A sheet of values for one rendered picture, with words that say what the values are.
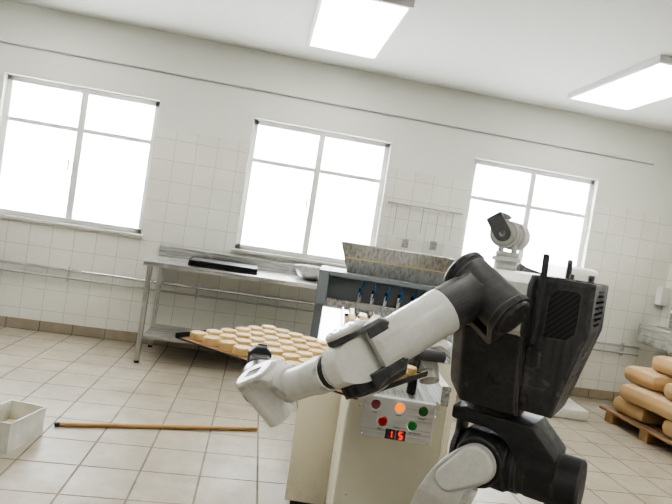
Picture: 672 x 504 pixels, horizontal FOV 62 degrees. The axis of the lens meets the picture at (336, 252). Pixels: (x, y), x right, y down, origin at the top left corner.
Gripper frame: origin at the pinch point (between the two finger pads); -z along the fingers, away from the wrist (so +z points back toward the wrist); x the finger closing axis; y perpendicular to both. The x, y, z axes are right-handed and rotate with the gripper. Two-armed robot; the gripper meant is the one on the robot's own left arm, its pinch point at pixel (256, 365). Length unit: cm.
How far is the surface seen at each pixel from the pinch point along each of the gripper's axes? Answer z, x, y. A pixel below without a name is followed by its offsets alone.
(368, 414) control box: -38, -22, -44
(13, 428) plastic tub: -166, -88, 99
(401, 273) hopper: -112, 22, -73
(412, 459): -37, -36, -61
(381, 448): -39, -34, -51
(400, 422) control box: -35, -23, -54
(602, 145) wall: -393, 172, -373
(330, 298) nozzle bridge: -116, 5, -42
